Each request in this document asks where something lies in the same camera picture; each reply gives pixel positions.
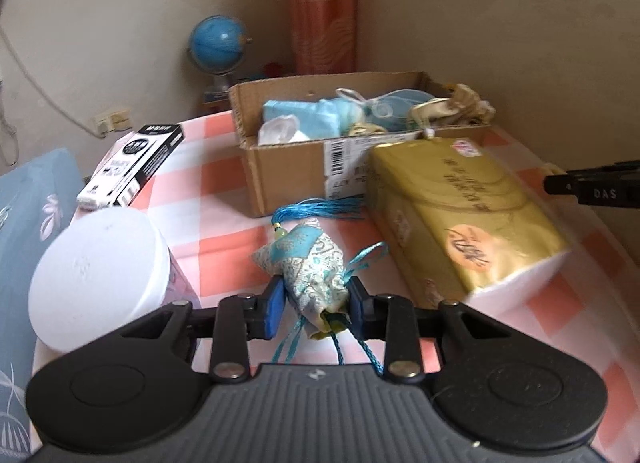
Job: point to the orange patterned roll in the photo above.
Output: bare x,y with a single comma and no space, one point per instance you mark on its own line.
322,28

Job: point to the orange checkered tablecloth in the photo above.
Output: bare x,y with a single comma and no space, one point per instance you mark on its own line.
220,228

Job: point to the cardboard box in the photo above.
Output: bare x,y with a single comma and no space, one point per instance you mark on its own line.
290,173

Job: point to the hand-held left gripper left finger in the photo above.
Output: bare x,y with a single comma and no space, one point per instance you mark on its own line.
274,308

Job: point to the blue desk globe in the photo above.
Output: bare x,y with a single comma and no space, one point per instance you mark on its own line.
217,43

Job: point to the white plastic wrapper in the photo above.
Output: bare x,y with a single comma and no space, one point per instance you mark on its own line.
280,132

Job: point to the black and white carton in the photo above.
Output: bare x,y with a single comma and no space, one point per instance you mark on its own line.
130,158

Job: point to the plastic jar with white lid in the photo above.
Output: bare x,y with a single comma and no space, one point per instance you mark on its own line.
95,268

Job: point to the patterned sachet with blue tassel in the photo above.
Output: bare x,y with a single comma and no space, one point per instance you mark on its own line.
310,263

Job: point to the blue face mask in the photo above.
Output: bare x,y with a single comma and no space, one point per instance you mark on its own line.
305,118

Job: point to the wall power socket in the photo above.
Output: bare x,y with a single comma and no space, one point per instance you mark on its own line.
112,122

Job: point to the gold tissue pack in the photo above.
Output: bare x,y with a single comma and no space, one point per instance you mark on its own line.
465,203

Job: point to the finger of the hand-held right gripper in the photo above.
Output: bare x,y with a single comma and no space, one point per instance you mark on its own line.
595,188

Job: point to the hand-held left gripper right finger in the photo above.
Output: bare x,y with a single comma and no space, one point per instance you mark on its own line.
356,308

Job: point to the pale blue round plush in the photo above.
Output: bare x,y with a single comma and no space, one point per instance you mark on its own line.
350,113

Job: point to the cream crumpled cloth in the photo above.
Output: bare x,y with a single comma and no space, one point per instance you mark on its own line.
472,102

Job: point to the blue floral pillow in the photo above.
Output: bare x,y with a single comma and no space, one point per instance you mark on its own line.
30,223

